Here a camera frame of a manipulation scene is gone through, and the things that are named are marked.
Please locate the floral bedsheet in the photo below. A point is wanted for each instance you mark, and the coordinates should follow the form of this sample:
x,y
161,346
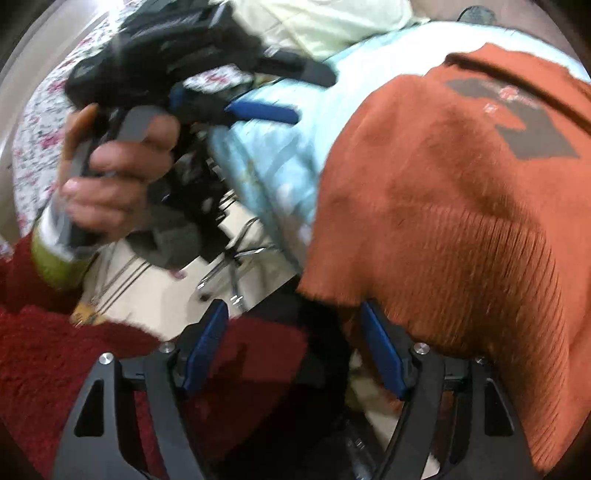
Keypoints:
x,y
41,120

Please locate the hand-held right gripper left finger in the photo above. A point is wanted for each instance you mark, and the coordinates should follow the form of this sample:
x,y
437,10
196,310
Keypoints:
x,y
205,344

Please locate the person's left hand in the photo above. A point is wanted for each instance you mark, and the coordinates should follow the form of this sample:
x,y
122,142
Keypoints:
x,y
120,184

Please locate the metal chair base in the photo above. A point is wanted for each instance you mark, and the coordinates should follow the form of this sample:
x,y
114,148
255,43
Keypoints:
x,y
235,267

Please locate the light blue cloth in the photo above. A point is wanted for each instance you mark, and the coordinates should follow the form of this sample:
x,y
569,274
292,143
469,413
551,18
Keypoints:
x,y
277,152

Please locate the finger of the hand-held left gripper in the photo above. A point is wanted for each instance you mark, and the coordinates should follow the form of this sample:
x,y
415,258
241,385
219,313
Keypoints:
x,y
300,64
258,110

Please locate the pale yellow cloth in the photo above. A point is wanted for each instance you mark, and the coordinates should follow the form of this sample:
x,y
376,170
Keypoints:
x,y
323,23

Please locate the orange knitted sweater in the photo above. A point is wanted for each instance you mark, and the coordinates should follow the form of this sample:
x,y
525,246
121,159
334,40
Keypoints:
x,y
461,207

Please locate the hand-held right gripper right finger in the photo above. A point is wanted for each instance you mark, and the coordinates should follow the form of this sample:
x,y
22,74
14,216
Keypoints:
x,y
383,350

